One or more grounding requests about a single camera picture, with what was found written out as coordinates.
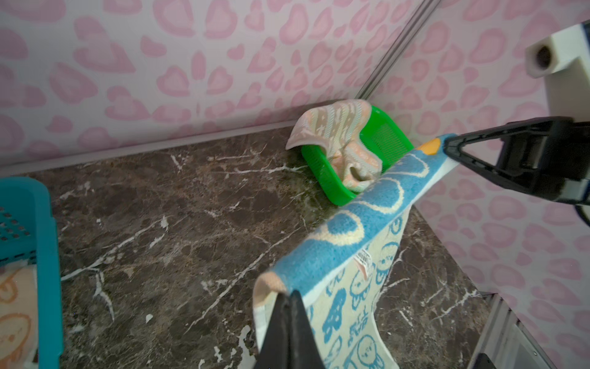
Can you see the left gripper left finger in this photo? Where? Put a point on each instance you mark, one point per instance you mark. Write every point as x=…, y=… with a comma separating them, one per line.
x=275, y=352

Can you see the teal plastic basket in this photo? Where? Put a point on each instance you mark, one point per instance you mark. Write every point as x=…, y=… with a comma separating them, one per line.
x=29, y=233

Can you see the orange bear pattern towel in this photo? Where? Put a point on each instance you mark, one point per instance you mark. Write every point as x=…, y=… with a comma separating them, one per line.
x=19, y=315

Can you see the pale pink patterned towel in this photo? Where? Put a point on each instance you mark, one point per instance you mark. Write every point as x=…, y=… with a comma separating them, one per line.
x=336, y=130

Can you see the aluminium front rail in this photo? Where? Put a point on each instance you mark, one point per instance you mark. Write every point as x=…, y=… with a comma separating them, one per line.
x=506, y=343

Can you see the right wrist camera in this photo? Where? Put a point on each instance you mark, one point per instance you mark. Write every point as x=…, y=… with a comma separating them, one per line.
x=561, y=60

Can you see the right rear aluminium post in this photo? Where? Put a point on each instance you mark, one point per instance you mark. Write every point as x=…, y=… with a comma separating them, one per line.
x=418, y=19

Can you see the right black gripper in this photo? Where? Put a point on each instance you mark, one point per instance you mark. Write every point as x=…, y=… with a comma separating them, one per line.
x=544, y=157

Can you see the green plastic basket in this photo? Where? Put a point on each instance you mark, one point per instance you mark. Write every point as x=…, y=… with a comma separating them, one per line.
x=381, y=136

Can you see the blue patterned towel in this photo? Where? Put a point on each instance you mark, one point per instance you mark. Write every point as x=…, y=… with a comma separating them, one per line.
x=341, y=268

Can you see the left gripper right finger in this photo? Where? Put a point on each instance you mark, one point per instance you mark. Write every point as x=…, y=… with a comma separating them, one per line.
x=303, y=352

